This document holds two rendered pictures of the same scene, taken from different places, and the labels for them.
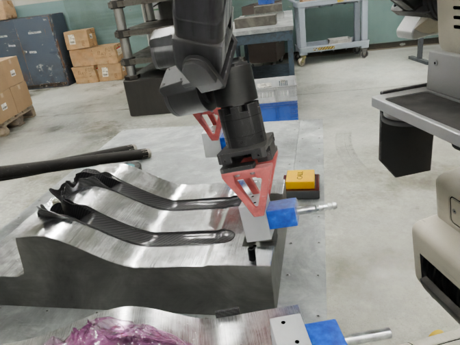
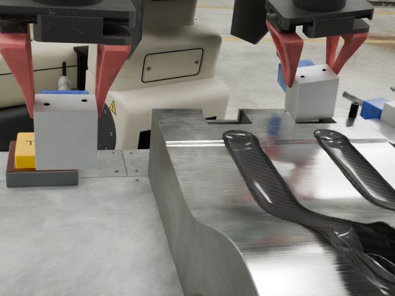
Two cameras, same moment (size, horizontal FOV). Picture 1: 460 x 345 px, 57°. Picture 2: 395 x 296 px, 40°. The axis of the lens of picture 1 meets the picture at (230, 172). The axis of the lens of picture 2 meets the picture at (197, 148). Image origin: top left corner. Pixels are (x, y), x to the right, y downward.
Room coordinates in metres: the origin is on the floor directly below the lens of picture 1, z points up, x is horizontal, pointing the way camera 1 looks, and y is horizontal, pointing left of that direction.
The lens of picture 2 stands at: (0.95, 0.43, 1.14)
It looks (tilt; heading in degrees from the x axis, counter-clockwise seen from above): 27 degrees down; 240
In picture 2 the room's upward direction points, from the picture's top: 6 degrees clockwise
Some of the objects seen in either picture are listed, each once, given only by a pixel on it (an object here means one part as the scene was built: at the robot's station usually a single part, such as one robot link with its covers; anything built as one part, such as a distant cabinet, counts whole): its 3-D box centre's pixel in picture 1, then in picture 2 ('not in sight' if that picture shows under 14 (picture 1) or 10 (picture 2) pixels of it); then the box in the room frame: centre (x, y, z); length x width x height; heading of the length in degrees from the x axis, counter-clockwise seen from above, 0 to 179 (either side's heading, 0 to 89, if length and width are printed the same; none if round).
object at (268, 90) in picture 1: (263, 90); not in sight; (3.86, -0.41, 0.28); 0.61 x 0.41 x 0.15; 80
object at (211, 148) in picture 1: (236, 139); (64, 108); (0.83, -0.02, 0.94); 0.13 x 0.05 x 0.05; 76
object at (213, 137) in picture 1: (213, 116); (81, 63); (0.82, 0.02, 0.99); 0.07 x 0.07 x 0.09; 76
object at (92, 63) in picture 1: (96, 55); not in sight; (7.22, 1.91, 0.42); 0.86 x 0.33 x 0.83; 80
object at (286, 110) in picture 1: (265, 109); not in sight; (3.86, -0.41, 0.11); 0.61 x 0.41 x 0.22; 80
